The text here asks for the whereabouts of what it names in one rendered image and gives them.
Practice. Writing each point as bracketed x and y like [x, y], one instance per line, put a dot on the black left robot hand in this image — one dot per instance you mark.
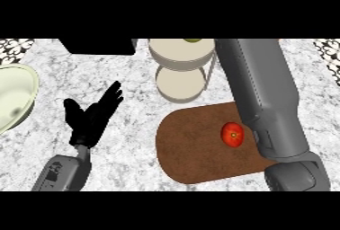
[90, 119]

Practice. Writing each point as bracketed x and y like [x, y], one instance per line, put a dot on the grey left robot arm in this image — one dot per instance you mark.
[62, 173]

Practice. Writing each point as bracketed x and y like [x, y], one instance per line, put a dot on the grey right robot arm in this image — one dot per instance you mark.
[264, 99]

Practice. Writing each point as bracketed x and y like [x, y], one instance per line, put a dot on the brown wooden cutting board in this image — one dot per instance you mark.
[193, 149]

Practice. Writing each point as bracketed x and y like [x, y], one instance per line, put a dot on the cream tiered basket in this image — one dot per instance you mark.
[180, 54]

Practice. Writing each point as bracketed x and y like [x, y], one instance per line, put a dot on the pale green bowl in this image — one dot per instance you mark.
[15, 92]

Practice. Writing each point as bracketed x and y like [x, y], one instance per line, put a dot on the black appliance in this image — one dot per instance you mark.
[99, 46]

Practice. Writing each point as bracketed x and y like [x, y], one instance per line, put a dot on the red round fruit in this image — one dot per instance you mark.
[232, 134]

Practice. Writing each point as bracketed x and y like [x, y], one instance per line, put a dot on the green fruit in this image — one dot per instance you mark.
[192, 40]

